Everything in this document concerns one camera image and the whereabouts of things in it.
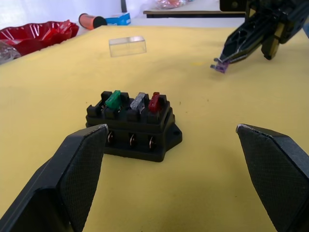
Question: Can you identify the green blade fuse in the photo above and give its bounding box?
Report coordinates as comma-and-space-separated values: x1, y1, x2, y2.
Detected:
105, 90, 121, 109

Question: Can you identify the clear bag of orange items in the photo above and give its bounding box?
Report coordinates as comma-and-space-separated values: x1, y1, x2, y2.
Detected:
154, 0, 195, 10

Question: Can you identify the purple blade fuse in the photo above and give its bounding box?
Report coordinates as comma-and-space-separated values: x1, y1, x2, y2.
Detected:
210, 57, 230, 74

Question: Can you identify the blue and white carton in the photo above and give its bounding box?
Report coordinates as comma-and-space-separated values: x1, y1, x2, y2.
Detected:
105, 13, 132, 27

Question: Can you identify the clear grey blade fuse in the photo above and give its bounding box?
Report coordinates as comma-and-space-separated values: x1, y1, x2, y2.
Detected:
130, 92, 146, 113

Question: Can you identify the clear plastic fuse box cover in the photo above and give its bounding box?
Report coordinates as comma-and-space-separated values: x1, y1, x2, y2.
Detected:
108, 35, 147, 58

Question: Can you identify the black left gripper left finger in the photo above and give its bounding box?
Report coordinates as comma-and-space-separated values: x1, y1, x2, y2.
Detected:
0, 124, 109, 232

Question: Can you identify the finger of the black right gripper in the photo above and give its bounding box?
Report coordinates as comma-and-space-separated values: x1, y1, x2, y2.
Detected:
219, 41, 263, 65
221, 14, 274, 60

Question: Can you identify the red scalloped plastic tray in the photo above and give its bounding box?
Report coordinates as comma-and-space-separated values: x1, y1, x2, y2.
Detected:
0, 20, 80, 57

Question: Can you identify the clear bag of dark items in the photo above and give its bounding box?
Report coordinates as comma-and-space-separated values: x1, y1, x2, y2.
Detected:
0, 40, 22, 65

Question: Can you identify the black fuse box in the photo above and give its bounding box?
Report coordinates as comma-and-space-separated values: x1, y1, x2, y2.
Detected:
85, 90, 183, 163

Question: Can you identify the white table with dark edge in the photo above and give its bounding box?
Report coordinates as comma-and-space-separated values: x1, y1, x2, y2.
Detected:
143, 0, 247, 19

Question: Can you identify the orange ribbon spool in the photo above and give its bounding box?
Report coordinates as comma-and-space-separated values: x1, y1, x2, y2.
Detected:
78, 13, 108, 31

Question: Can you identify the red blade fuse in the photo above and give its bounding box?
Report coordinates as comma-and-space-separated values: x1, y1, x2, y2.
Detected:
148, 91, 161, 112

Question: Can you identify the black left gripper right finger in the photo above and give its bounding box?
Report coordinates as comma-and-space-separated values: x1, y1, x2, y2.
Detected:
235, 124, 309, 232

